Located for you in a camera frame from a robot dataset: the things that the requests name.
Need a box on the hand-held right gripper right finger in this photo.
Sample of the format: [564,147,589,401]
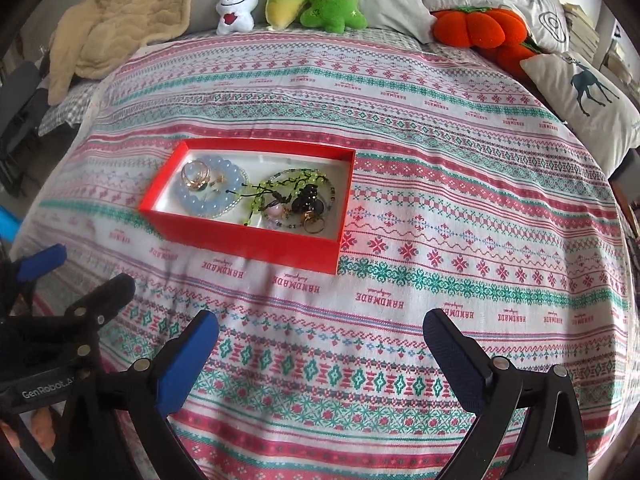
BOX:
[422,308,589,480]

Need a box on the white rabbit plush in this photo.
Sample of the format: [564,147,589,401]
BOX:
[215,0,261,36]

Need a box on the black chair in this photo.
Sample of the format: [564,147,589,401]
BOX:
[0,59,52,197]

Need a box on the beige quilted blanket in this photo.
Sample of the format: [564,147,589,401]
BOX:
[47,0,221,106]

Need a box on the dark chair with clothing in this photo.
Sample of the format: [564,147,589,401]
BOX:
[610,145,640,242]

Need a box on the red jewelry box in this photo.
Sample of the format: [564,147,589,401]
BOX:
[138,138,357,276]

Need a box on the white deer print pillow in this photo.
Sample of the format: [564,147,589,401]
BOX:
[519,49,640,176]

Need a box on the light blue bead bracelet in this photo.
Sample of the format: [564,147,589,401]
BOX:
[172,155,241,219]

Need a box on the stack of books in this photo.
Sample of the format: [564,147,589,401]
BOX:
[562,2,602,69]

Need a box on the white bookshelf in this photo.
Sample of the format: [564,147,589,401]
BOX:
[594,0,640,88]

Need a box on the clear bead bracelet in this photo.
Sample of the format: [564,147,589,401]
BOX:
[209,166,250,219]

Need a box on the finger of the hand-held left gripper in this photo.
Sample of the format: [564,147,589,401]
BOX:
[0,273,137,367]
[0,243,69,320]

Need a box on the person's left hand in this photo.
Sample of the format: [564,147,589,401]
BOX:
[27,406,57,454]

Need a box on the bright blue object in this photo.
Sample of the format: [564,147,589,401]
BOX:
[0,207,24,246]

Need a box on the dark green bead bracelet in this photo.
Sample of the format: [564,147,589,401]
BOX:
[259,168,337,231]

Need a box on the orange pumpkin plush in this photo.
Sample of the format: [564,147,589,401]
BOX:
[432,5,544,81]

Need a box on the lime green bead necklace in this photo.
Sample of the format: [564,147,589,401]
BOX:
[239,169,329,226]

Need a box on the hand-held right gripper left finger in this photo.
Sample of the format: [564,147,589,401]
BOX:
[60,309,221,480]

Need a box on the chunky gold ring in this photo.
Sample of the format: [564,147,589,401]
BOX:
[180,159,211,192]

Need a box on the small metal ring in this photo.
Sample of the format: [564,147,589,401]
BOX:
[301,211,327,235]

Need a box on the pink bead charm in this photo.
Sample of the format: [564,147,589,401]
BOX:
[262,199,291,224]

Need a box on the green tree plush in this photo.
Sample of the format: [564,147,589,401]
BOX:
[299,0,368,34]

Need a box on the black bead bracelet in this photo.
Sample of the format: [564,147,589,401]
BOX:
[291,184,329,214]

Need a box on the red green patterned bedspread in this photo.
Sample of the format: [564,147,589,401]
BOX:
[10,24,634,480]

